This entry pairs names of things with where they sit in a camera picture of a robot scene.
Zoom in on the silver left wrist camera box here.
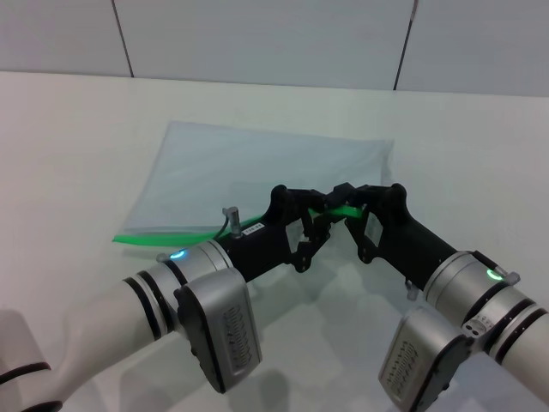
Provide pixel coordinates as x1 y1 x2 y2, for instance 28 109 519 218
172 270 263 395

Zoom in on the transparent document bag green zipper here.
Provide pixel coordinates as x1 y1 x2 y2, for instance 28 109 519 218
112 120 395 249

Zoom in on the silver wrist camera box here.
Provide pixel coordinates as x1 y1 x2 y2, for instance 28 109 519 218
172 270 263 395
377 315 475 412

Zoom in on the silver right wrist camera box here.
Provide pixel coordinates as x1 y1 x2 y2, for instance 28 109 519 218
377 315 475 412

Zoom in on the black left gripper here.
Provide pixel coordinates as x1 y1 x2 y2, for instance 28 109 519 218
215 183 335 283

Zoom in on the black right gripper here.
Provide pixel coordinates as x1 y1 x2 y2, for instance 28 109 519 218
327 182 459 288

